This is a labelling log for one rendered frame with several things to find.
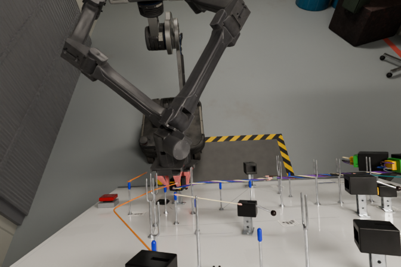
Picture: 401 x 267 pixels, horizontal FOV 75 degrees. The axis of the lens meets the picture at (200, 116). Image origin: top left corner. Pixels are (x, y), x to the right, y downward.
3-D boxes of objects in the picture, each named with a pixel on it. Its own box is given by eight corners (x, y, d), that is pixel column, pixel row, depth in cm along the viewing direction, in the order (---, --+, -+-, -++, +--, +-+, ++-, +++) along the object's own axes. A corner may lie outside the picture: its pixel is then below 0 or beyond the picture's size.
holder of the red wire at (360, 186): (408, 219, 68) (405, 177, 68) (351, 217, 71) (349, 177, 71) (398, 212, 73) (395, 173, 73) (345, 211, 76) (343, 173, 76)
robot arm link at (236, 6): (260, 14, 92) (247, -9, 85) (234, 43, 92) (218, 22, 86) (203, 0, 126) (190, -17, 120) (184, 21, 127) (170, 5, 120)
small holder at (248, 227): (277, 238, 60) (275, 205, 60) (237, 234, 63) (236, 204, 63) (277, 230, 64) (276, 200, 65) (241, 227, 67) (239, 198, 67)
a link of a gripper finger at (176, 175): (183, 195, 82) (178, 170, 78) (161, 195, 83) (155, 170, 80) (187, 182, 88) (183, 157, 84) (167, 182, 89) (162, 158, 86)
